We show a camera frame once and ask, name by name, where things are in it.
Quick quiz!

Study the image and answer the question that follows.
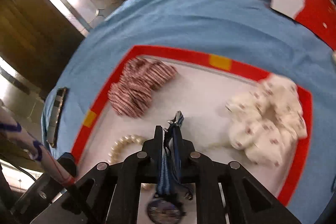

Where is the white blue red cable sleeve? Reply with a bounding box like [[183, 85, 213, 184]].
[[0, 99, 76, 187]]

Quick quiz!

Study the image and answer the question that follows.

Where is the white patterned scrunchie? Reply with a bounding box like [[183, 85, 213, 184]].
[[226, 74, 307, 167]]

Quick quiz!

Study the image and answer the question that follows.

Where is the red tray box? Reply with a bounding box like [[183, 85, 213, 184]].
[[71, 45, 313, 206]]

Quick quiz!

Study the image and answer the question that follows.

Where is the blue bed blanket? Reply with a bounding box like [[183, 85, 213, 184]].
[[51, 0, 335, 223]]

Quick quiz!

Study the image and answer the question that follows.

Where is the wooden door frame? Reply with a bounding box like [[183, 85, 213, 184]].
[[1, 0, 84, 92]]

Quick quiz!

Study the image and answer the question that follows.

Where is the red white striped scrunchie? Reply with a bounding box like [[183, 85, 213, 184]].
[[108, 57, 177, 118]]

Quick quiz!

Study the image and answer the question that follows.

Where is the white pearl bracelet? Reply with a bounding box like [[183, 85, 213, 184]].
[[108, 134, 148, 165]]

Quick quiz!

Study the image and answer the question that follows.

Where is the black smartphone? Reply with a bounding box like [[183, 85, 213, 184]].
[[46, 87, 69, 148]]

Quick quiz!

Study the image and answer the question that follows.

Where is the blue striped strap wristwatch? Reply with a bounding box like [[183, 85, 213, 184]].
[[146, 111, 193, 223]]

